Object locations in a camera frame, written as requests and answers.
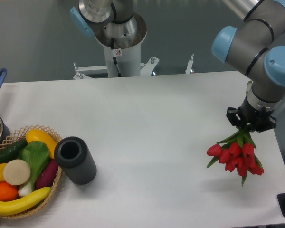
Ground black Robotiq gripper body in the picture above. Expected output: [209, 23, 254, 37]
[240, 97, 272, 129]

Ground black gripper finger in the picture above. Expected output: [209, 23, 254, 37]
[226, 107, 246, 129]
[249, 116, 276, 133]

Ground red tulip bouquet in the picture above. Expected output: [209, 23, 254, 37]
[206, 125, 264, 185]

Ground dark grey ribbed vase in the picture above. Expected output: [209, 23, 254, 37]
[54, 136, 97, 185]

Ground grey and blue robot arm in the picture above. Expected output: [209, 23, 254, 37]
[70, 0, 285, 132]

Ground purple eggplant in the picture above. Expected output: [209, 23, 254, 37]
[36, 160, 58, 190]

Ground green bok choy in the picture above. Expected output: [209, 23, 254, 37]
[17, 141, 50, 197]

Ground woven wicker basket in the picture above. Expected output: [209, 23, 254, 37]
[0, 125, 62, 219]

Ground round beige disc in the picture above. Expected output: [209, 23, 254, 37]
[3, 159, 31, 186]

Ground green cucumber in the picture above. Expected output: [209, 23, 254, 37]
[0, 139, 28, 164]

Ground orange fruit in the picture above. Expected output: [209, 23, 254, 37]
[0, 182, 18, 201]

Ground yellow banana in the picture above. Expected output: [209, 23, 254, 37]
[0, 187, 51, 216]

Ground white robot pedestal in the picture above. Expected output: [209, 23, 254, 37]
[95, 12, 147, 77]

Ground white metal base frame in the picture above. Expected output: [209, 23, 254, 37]
[73, 54, 195, 80]

